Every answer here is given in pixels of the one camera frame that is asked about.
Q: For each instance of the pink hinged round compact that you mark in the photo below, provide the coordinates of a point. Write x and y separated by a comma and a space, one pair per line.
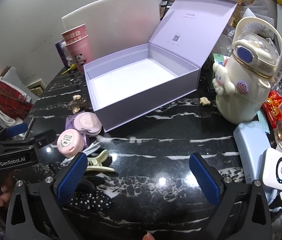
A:
87, 122

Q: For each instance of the pink panda paper cup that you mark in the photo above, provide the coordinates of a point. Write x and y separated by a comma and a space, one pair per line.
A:
81, 55

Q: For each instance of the beige wooden box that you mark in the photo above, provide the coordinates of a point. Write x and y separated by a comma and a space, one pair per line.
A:
35, 87

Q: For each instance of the small cream charm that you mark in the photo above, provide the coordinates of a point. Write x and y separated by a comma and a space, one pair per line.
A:
204, 101

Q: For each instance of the white round-button device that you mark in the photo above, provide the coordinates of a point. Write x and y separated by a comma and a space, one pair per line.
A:
278, 170

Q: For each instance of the printed paper bag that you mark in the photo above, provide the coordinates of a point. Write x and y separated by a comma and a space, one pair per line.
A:
252, 25

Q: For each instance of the black polka-dot hair bow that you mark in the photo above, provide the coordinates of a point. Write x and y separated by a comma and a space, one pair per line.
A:
93, 202

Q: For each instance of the cream hair claw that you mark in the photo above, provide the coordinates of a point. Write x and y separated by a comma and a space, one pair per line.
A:
101, 155

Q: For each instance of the red plaid cloth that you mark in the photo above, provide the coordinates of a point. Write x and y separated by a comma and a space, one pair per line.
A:
8, 95

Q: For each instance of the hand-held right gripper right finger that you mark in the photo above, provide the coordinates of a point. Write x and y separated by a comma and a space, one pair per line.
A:
204, 177

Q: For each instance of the dark printed packets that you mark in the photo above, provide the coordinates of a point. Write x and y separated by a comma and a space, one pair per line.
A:
166, 2

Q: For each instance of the green striped box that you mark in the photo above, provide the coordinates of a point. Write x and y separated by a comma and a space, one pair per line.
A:
218, 58

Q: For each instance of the red snack packet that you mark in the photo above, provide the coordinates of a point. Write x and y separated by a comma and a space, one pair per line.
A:
276, 107

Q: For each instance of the person's right hand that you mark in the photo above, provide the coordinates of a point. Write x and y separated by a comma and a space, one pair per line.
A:
148, 237

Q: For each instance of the dark purple carton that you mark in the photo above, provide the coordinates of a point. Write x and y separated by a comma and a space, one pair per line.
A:
60, 52

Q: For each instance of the grey cushion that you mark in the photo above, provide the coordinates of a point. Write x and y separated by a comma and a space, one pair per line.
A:
13, 73

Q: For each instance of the cream bow hair clip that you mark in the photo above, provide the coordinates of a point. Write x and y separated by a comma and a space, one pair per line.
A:
77, 97

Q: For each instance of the small lilac box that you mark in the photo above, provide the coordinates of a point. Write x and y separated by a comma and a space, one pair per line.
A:
72, 123

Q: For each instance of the light blue case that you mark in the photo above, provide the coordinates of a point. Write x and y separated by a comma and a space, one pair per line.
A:
251, 145

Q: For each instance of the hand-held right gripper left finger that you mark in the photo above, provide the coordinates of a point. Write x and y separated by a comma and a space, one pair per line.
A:
72, 177

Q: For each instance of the lavender gift box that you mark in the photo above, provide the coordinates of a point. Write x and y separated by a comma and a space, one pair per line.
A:
136, 80

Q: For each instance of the yellow toy stick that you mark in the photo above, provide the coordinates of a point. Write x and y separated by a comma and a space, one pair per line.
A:
72, 67

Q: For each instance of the cream cartoon water bottle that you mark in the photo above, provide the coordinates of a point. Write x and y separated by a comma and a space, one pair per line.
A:
241, 100

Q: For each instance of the black hair claw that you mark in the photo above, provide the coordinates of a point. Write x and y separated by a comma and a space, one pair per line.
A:
88, 183

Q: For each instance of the white foam board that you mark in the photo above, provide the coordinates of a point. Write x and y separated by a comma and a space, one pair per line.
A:
111, 22

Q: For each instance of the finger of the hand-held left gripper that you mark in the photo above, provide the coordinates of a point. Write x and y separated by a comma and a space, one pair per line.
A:
15, 130
30, 143

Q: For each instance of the pink labelled round compact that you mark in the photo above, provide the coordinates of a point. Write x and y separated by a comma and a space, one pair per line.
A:
69, 142

